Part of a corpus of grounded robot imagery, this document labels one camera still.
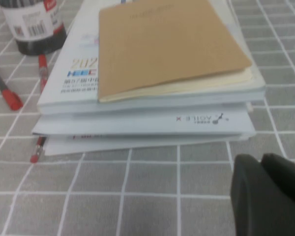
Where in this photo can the grey checked tablecloth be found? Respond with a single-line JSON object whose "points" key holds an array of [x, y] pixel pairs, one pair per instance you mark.
{"points": [[137, 191]]}

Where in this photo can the red marker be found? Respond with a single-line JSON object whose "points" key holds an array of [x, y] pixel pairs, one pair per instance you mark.
{"points": [[42, 62], [13, 99]]}

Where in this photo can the brown kraft notebook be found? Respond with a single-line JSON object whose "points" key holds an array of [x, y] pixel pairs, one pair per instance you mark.
{"points": [[167, 49]]}

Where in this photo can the black mesh pen holder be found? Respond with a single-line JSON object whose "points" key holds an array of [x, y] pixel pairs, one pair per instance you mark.
{"points": [[34, 46]]}

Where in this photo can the white booklet with red print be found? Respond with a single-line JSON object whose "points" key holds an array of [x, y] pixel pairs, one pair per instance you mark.
{"points": [[113, 146]]}

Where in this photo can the white AgileX booklet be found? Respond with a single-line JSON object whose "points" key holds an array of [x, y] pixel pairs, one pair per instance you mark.
{"points": [[137, 124]]}

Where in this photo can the white HEEC book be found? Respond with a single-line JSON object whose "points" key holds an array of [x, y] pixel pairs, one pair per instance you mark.
{"points": [[71, 98]]}

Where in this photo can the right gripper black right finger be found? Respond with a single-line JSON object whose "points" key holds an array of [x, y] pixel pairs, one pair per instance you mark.
{"points": [[285, 174]]}

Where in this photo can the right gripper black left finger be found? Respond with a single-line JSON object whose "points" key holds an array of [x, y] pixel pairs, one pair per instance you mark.
{"points": [[255, 204]]}

